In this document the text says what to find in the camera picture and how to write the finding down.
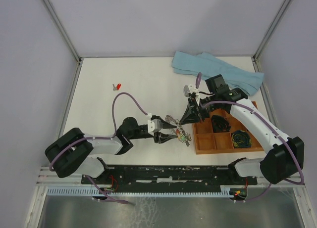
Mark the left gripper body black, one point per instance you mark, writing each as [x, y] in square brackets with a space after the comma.
[156, 137]

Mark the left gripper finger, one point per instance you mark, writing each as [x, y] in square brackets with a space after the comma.
[166, 137]
[162, 124]

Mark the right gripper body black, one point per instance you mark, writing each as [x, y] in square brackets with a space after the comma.
[194, 109]

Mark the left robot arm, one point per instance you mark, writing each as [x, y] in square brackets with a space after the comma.
[72, 153]

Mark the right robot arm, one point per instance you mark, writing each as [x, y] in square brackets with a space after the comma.
[284, 156]

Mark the wooden compartment tray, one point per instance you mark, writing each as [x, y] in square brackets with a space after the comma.
[208, 142]

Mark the light blue cloth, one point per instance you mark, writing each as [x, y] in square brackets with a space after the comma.
[210, 66]

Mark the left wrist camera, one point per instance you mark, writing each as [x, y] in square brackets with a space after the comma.
[154, 123]

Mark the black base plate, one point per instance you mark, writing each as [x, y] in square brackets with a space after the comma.
[214, 175]

